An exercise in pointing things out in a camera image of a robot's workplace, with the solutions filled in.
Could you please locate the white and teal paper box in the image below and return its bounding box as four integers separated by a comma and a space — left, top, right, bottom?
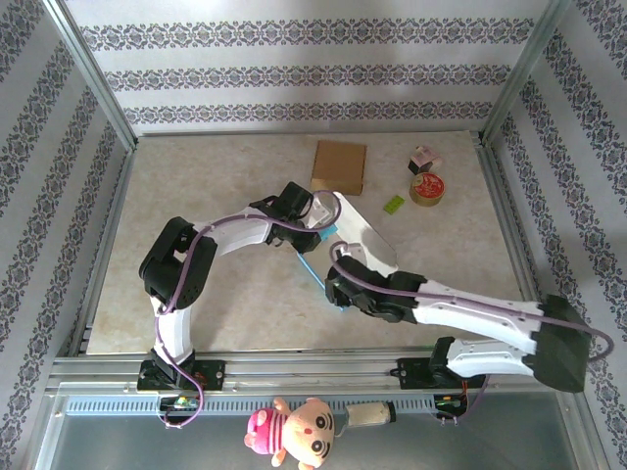
296, 191, 399, 314

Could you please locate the brown cardboard box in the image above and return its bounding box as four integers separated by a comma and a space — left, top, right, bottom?
309, 140, 368, 196

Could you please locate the small pink box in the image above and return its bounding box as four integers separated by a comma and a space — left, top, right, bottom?
408, 145, 444, 175

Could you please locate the round red tin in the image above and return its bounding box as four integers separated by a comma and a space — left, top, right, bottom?
409, 171, 447, 208

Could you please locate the glass jar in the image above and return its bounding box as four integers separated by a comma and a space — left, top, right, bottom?
336, 400, 397, 435

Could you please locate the small circuit board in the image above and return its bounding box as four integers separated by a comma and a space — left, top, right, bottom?
434, 394, 469, 411
157, 395, 201, 411

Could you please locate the pink plush doll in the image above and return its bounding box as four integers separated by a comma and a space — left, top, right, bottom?
243, 396, 337, 470

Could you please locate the grey metal sheet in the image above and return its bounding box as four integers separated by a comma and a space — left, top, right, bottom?
28, 395, 611, 470

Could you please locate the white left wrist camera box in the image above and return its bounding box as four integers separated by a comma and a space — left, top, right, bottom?
306, 194, 337, 230

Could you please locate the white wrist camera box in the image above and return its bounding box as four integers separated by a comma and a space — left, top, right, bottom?
336, 242, 367, 263
306, 194, 337, 230

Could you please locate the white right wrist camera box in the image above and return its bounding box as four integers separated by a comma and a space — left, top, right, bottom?
336, 242, 367, 263

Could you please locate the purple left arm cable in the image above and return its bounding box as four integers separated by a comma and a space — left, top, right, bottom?
154, 189, 343, 431

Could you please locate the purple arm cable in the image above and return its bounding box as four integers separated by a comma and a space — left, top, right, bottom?
328, 240, 616, 427
154, 189, 343, 431

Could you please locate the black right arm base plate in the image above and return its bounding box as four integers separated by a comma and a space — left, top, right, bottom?
397, 356, 490, 392

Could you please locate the aluminium front rail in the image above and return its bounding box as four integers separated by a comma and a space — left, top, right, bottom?
44, 345, 584, 397

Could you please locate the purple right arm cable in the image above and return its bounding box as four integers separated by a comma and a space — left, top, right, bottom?
328, 240, 616, 427

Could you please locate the aluminium side rail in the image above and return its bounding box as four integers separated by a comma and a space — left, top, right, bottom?
475, 139, 572, 356
66, 146, 138, 357

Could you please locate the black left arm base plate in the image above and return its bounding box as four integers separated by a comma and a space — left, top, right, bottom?
135, 359, 227, 393

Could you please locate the aluminium frame post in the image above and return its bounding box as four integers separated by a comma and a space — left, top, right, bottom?
478, 0, 573, 146
41, 0, 140, 151

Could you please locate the grey slotted cable duct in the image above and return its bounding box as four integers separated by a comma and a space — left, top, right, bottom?
63, 394, 471, 418

